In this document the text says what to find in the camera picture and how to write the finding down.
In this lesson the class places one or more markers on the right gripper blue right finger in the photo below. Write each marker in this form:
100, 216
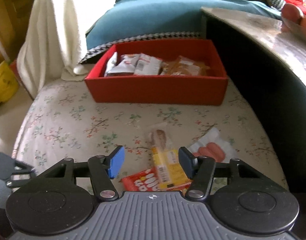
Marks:
200, 170

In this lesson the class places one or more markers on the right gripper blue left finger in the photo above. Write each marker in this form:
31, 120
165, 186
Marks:
103, 169

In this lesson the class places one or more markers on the white sausage snack pack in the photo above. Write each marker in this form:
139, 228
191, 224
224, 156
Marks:
212, 145

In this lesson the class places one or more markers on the yellow stick snack pack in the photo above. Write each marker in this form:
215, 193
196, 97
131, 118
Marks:
171, 175

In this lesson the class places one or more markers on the red gummy candy bag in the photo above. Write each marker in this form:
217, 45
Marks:
149, 181

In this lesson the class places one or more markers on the white red snack pouch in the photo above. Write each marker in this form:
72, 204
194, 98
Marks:
123, 65

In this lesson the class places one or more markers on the brown tofu snack pack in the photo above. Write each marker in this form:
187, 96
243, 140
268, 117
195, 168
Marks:
183, 66

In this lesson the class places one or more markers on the red white barcode snack pack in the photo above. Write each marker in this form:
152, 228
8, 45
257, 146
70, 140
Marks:
147, 65

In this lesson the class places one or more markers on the floral ottoman cover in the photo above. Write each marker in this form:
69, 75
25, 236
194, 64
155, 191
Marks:
64, 121

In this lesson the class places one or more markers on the red cardboard box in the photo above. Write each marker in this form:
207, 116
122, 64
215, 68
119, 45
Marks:
185, 90

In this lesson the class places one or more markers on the yellow bag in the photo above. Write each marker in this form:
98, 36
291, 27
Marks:
8, 82

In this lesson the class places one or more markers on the blue sofa throw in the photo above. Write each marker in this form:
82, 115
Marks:
140, 20

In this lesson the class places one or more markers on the cream white blanket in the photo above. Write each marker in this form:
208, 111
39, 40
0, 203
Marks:
55, 42

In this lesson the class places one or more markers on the wooden cabinet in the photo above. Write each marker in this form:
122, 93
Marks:
14, 19

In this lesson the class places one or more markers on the glass fruit bowl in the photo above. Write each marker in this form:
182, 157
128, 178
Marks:
295, 28

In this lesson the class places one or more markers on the apple in bowl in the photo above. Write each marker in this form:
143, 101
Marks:
292, 13

